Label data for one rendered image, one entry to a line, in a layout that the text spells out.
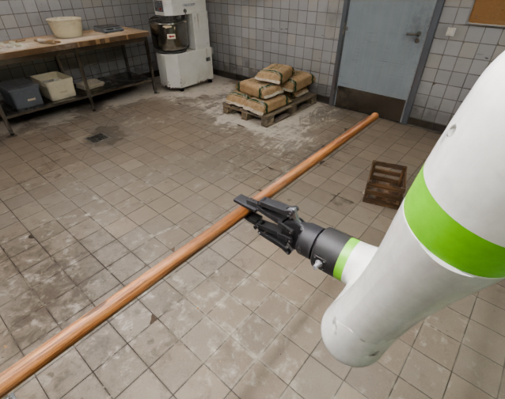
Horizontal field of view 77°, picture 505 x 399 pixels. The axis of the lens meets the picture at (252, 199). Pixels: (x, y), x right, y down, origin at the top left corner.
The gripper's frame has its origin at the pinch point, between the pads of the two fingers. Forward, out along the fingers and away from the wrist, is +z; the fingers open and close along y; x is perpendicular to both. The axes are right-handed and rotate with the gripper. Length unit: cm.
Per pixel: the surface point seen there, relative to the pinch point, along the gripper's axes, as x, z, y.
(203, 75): 329, 384, 97
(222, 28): 390, 392, 33
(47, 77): 120, 475, 71
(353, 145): 283, 83, 117
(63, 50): 131, 414, 31
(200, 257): 50, 90, 118
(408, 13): 383, 87, -7
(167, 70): 268, 398, 79
